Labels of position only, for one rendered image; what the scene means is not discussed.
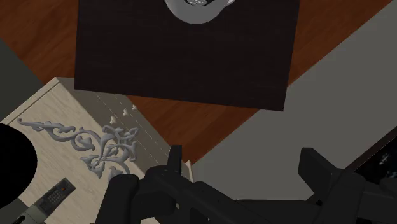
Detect pale wooden chest of drawers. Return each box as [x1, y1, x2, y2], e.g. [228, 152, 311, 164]
[0, 76, 195, 224]

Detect grey and black remote control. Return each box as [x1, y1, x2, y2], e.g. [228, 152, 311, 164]
[11, 177, 77, 224]

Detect black round object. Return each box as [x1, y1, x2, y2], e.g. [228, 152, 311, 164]
[0, 122, 38, 209]

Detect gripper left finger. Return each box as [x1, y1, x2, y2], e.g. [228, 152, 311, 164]
[94, 144, 262, 224]

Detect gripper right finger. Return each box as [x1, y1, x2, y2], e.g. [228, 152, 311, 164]
[297, 147, 397, 224]

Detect grey scrollwork ornament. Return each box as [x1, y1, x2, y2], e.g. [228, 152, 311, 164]
[17, 118, 140, 180]

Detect dark framed window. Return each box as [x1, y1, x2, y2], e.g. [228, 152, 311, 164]
[343, 126, 397, 187]

